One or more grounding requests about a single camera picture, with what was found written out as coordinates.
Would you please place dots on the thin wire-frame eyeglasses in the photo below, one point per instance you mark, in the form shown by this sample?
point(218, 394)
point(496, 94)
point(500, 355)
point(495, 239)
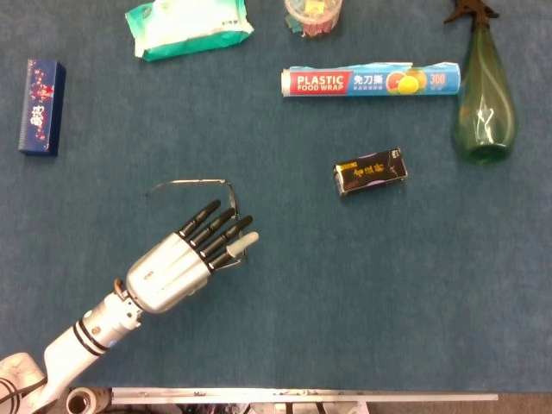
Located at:
point(226, 183)

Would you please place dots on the green wet wipes pack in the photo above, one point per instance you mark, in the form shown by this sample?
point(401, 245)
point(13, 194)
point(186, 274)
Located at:
point(190, 30)

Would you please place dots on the blue plastic food wrap roll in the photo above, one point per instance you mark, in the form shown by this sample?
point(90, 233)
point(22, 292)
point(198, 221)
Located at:
point(366, 82)

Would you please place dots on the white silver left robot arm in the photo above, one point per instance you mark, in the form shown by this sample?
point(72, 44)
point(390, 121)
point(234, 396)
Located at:
point(73, 345)

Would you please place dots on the clear jar of colourful clips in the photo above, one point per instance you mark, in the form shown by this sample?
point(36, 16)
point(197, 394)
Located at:
point(312, 17)

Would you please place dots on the green spray bottle black nozzle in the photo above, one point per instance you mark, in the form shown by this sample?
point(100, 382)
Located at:
point(483, 108)

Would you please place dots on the small black gold-print box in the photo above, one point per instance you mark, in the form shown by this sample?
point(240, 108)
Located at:
point(371, 172)

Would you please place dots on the aluminium rail bar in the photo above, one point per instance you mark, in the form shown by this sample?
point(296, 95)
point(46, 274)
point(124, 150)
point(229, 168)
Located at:
point(302, 394)

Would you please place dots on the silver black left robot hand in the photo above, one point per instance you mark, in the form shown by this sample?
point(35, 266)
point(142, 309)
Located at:
point(168, 271)

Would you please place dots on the dark blue rectangular box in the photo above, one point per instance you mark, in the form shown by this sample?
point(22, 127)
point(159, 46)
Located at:
point(41, 108)

